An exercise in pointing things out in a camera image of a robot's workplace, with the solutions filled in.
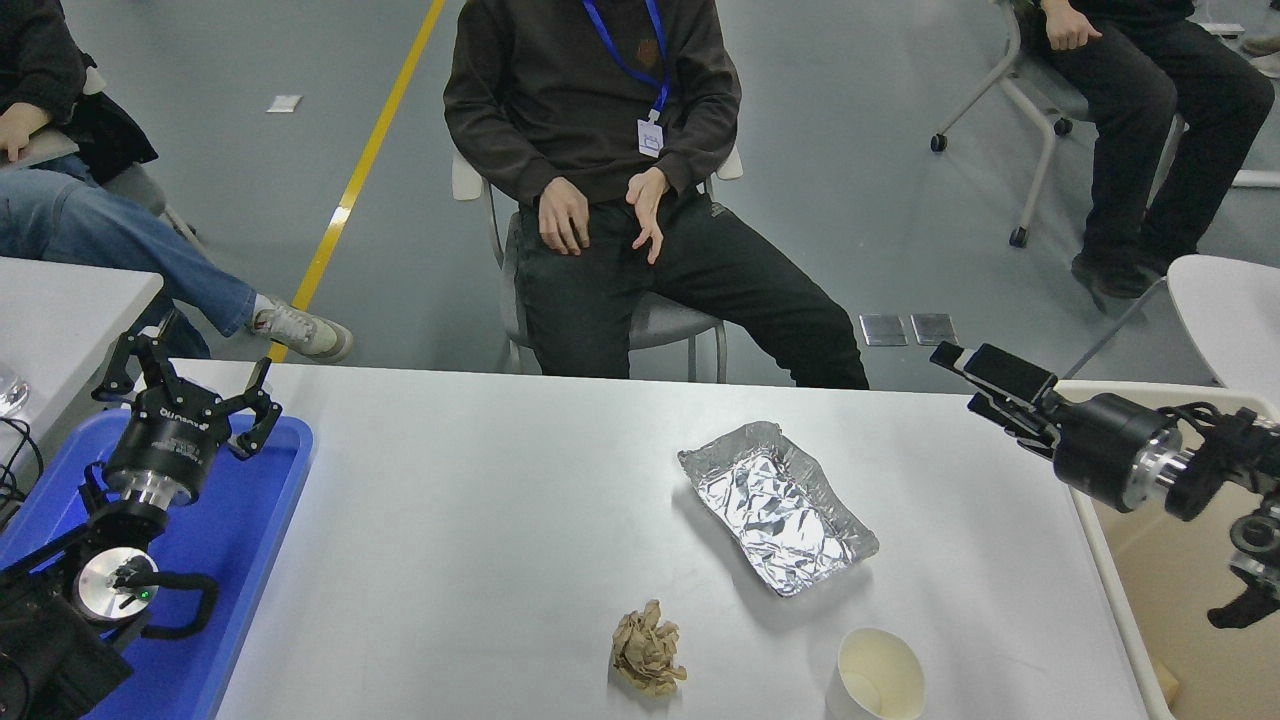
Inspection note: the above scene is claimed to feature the white rolling chair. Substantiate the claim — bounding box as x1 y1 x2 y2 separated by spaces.
930 0 1191 249

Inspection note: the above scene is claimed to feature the white round table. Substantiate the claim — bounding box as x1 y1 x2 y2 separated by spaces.
1063 253 1280 404

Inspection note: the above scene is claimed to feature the person's hand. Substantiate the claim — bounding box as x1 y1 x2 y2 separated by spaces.
0 102 51 163
1040 0 1103 51

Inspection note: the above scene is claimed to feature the pale grey flat board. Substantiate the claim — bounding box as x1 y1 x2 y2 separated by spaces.
25 130 81 166

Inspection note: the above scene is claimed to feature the white side table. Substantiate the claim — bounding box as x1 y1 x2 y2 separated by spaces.
0 257 165 471

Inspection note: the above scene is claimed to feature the person's left hand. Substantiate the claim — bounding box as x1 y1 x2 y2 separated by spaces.
625 167 671 266

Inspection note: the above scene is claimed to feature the blue plastic tray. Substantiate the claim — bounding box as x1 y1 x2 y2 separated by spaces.
0 408 314 720

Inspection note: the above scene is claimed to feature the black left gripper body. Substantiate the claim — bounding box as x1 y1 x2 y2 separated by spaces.
104 390 233 495

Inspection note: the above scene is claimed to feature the blue lanyard with badge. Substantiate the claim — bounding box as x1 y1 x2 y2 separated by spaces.
583 0 669 159

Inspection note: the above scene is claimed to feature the white paper cup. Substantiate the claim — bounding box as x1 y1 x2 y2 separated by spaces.
826 627 926 720

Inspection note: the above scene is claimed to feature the crumpled tan paper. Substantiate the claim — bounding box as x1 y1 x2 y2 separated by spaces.
610 598 689 698

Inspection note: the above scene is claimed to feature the large pale bin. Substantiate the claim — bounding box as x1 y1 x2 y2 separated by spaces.
1035 378 1280 720

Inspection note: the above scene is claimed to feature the person's right hand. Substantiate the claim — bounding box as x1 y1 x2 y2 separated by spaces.
537 180 593 256

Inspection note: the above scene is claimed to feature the grey chair with white back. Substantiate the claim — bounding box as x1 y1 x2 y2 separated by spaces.
452 148 743 381

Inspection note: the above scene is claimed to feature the black cable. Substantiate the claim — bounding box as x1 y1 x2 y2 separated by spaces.
0 418 46 526

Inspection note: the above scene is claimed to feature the silver foil tray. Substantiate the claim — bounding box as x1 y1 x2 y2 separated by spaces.
677 420 881 599

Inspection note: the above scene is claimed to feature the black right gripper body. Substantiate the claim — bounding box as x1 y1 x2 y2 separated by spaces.
1050 393 1181 513

